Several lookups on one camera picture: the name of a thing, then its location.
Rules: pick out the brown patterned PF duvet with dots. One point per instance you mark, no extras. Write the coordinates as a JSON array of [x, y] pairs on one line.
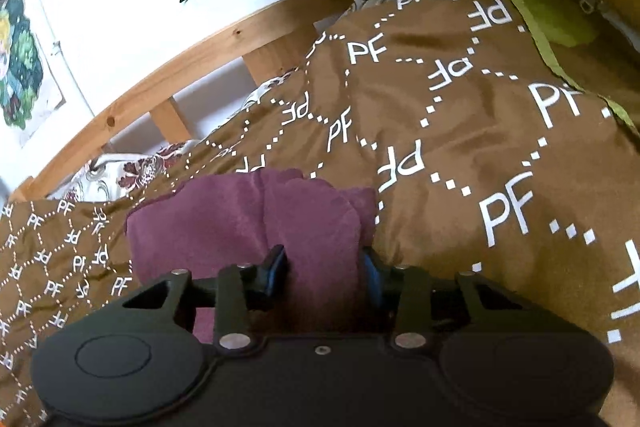
[[516, 193]]

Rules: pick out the maroon long-sleeve sweater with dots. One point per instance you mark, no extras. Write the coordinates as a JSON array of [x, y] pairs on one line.
[[214, 221]]

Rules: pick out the green yellow blanket edge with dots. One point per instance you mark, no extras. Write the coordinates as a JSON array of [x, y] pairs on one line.
[[570, 24]]

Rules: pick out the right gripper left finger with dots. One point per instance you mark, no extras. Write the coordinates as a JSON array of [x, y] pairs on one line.
[[242, 290]]

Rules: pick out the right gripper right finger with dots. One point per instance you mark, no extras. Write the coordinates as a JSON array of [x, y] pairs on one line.
[[400, 302]]

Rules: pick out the floral white bed sheet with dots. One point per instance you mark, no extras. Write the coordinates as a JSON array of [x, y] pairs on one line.
[[111, 176]]

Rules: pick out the white wall pipe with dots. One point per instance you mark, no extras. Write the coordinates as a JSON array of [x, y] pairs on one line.
[[62, 69]]

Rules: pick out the wooden bed rail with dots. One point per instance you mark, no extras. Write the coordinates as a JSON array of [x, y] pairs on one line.
[[270, 41]]

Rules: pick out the anime girl green poster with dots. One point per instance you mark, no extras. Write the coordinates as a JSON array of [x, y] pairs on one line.
[[30, 93]]

